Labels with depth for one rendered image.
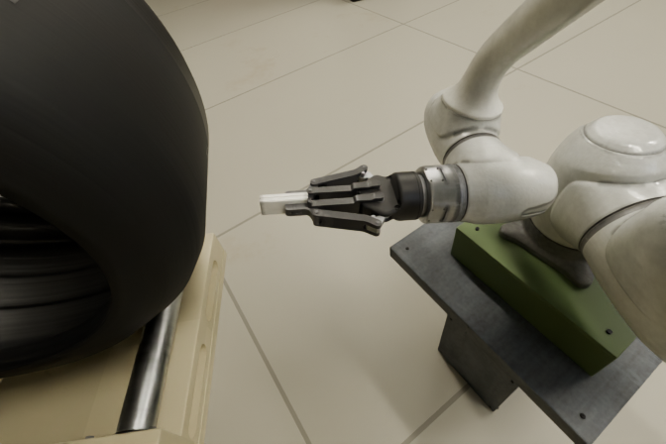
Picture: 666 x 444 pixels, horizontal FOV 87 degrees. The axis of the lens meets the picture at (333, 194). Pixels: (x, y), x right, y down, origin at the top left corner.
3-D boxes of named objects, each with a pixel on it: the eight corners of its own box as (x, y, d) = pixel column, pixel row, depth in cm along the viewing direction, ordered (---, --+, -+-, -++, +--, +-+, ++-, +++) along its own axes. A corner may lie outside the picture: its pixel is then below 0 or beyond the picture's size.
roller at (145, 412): (119, 450, 45) (157, 446, 46) (106, 443, 42) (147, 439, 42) (174, 231, 69) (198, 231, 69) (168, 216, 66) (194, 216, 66)
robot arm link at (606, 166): (590, 181, 74) (645, 89, 58) (650, 255, 62) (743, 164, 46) (512, 193, 75) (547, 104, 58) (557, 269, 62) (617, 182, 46)
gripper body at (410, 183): (414, 159, 54) (355, 162, 54) (431, 198, 49) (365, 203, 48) (406, 192, 60) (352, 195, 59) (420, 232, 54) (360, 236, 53)
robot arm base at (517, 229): (527, 179, 84) (534, 163, 80) (630, 235, 71) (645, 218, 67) (480, 222, 77) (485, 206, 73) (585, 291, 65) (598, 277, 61)
